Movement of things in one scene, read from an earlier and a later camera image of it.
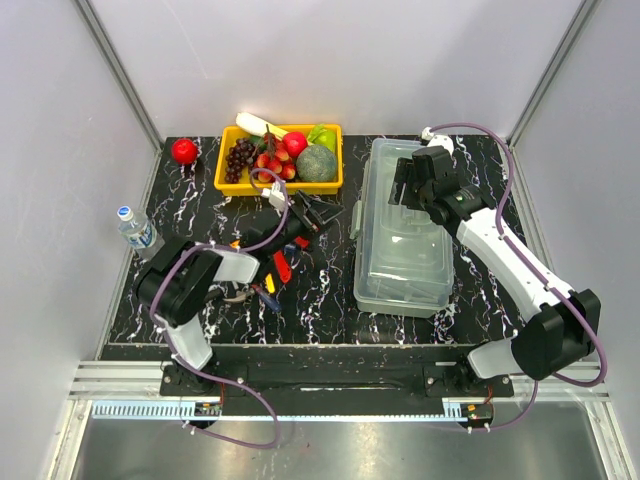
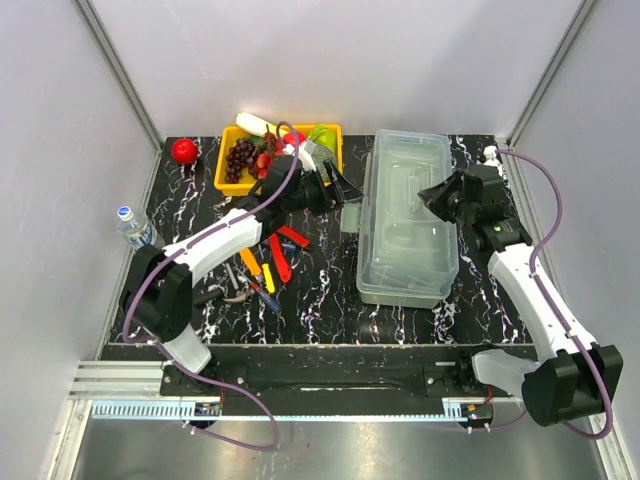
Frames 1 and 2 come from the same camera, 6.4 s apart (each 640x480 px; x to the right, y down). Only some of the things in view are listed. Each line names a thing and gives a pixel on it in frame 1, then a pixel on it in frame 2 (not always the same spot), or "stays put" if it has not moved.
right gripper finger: [398, 187] -> [442, 200]
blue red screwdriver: [270, 301] stays put
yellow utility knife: [270, 283] stays put
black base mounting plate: [314, 382] stays put
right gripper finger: [403, 168] -> [431, 195]
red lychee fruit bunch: [275, 158] stays put
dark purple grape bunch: [241, 154] stays put
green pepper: [319, 135] stays put
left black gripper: [325, 211] -> [346, 192]
